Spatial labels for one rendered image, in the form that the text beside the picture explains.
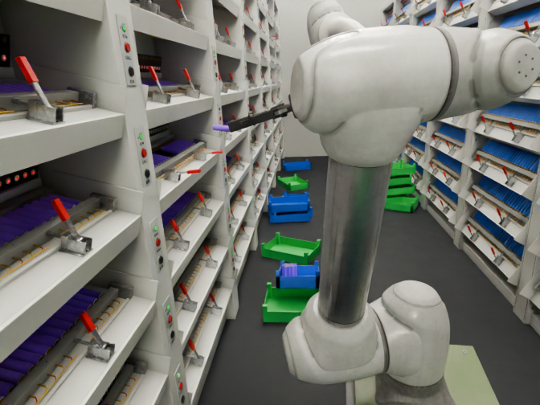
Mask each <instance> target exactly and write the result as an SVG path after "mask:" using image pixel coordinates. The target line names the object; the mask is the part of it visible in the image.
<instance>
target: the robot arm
mask: <svg viewBox="0 0 540 405"><path fill-rule="evenodd" d="M307 30H308V34H309V41H310V44H311V47H309V48H308V49H306V50H305V51H304V53H303V54H301V55H299V56H298V58H297V60H296V62H295V63H294V65H293V69H292V76H291V84H290V94H289V95H288V99H289V103H290V104H284V103H281V104H278V105H277V106H274V107H272V108H270V109H269V110H266V111H263V112H259V113H257V114H254V115H251V116H250V114H249V115H247V117H243V118H240V119H238V120H235V121H231V122H229V123H227V124H228V127H229V129H230V132H231V133H233V132H235V131H238V130H241V129H245V128H247V127H250V126H253V125H254V126H255V125H256V124H259V123H261V122H264V121H269V120H271V119H277V118H280V117H286V116H287V115H288V114H287V113H290V112H292V113H293V115H294V117H295V118H296V119H298V121H299V122H300V123H301V124H302V125H303V126H304V127H305V128H307V130H309V131H311V132H312V133H319V136H320V140H321V145H322V146H323V148H324V150H325V152H326V153H327V154H328V156H329V161H328V172H327V183H326V194H325V214H324V225H323V228H324V232H323V243H322V253H321V273H320V284H319V292H318V293H316V294H315V295H313V296H312V297H311V298H310V299H309V301H308V303H307V305H306V307H305V309H304V310H303V312H302V313H301V315H300V316H299V317H294V318H293V319H292V320H291V321H290V322H289V324H288V325H287V326H286V327H285V331H284V332H283V334H282V340H283V344H284V352H285V356H286V359H287V363H288V368H289V371H290V373H291V374H292V375H294V376H295V377H297V378H298V379H299V380H301V381H304V382H307V383H313V384H321V385H326V384H335V383H345V382H350V381H354V380H359V379H362V378H368V377H371V376H373V375H375V378H376V386H377V392H376V395H375V402H376V403H377V404H378V405H456V403H455V401H454V400H453V398H452V396H451V395H450V393H449V390H448V386H447V383H446V381H445V378H444V368H445V365H446V362H447V358H448V349H449V342H450V323H449V318H448V312H447V310H446V307H445V304H444V302H443V301H442V300H441V299H440V296H439V295H438V293H437V292H436V290H435V289H433V288H432V287H431V286H429V285H427V284H425V283H422V282H418V281H415V280H405V281H402V282H399V283H396V284H393V285H392V286H391V287H389V288H388V289H387V290H386V291H385V292H384V293H383V294H382V297H380V298H379V299H377V300H376V301H374V302H372V303H370V304H368V303H367V297H368V293H369V288H370V281H371V276H372V272H373V267H374V259H375V255H376V251H377V246H378V238H379V233H380V229H381V225H382V220H383V212H384V207H385V203H386V199H387V191H388V186H389V182H390V177H391V170H392V165H393V161H394V160H395V159H396V158H397V157H398V156H399V155H400V154H401V153H402V152H403V150H404V149H405V147H406V144H407V143H408V142H409V140H410V139H411V137H412V135H413V134H414V133H415V131H416V130H417V129H418V127H419V125H420V123H424V122H429V121H438V120H443V119H447V118H450V117H457V116H461V115H464V114H468V113H472V112H474V111H476V110H487V109H495V108H499V107H501V106H503V105H505V104H508V103H510V102H512V101H513V100H516V99H517V98H518V97H520V96H522V95H523V94H525V93H526V92H527V91H528V90H529V89H530V88H531V86H532V84H533V83H534V81H535V80H536V79H537V78H538V75H539V72H540V51H539V49H538V47H537V46H536V44H535V42H534V41H533V40H532V38H531V37H529V36H527V35H524V34H522V33H521V32H518V31H513V30H510V29H505V28H493V29H488V30H484V31H481V30H480V29H478V28H469V27H418V26H412V25H398V26H386V27H371V28H365V27H364V26H363V25H361V24H360V23H359V22H357V21H355V20H353V19H351V18H350V17H349V16H348V15H346V14H345V13H344V11H343V9H342V7H341V6H340V5H339V4H338V3H337V2H336V1H335V0H320V1H318V2H315V3H314V4H313V5H312V6H311V7H310V10H309V12H308V16H307Z"/></svg>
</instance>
